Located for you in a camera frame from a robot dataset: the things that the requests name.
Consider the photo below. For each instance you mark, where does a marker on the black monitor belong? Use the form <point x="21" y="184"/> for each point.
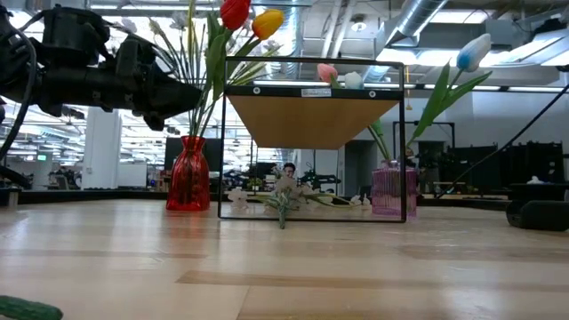
<point x="215" y="153"/>

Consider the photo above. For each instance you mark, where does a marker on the round black ceiling speaker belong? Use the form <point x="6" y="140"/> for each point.
<point x="138" y="112"/>

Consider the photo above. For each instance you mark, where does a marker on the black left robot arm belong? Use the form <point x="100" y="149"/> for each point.
<point x="66" y="86"/>

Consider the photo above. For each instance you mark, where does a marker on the white building column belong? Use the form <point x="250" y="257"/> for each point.
<point x="101" y="142"/>

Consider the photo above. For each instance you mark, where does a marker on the red glass vase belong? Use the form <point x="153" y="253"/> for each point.
<point x="189" y="178"/>

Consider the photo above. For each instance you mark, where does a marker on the orange yellow artificial tulip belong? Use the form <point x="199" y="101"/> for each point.
<point x="268" y="24"/>

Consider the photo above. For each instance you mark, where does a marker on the blue white artificial tulip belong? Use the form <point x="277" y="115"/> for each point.
<point x="473" y="51"/>

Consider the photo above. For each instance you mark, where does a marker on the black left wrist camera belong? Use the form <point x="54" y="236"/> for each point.
<point x="73" y="35"/>

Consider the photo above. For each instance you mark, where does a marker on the wooden shelf with black frame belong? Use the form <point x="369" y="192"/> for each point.
<point x="311" y="120"/>

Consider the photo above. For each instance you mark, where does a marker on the black aluminium table frame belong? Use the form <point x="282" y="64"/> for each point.
<point x="111" y="195"/>

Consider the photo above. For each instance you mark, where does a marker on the pink ribbed glass vase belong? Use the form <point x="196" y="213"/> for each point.
<point x="393" y="189"/>

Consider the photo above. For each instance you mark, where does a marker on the background black robot arm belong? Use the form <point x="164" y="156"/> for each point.
<point x="318" y="180"/>

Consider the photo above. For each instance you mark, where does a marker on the black metal rack frame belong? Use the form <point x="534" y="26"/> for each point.
<point x="444" y="123"/>

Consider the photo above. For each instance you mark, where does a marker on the red artificial tulip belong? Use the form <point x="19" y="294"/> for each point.
<point x="234" y="13"/>

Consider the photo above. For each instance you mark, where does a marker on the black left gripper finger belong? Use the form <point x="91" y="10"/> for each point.
<point x="171" y="108"/>
<point x="171" y="91"/>

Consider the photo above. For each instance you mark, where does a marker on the small white object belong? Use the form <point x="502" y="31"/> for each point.
<point x="535" y="181"/>

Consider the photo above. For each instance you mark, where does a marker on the long light strip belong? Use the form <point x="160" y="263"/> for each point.
<point x="444" y="87"/>

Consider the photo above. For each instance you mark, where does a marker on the person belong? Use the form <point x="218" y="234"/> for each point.
<point x="410" y="155"/>
<point x="290" y="169"/>

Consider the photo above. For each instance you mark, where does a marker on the silver ribbed air duct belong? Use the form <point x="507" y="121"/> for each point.
<point x="291" y="53"/>

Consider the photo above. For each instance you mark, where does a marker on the black cabinets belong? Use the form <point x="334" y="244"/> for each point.
<point x="533" y="160"/>

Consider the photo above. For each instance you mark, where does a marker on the black rounded machine part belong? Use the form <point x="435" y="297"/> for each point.
<point x="542" y="215"/>

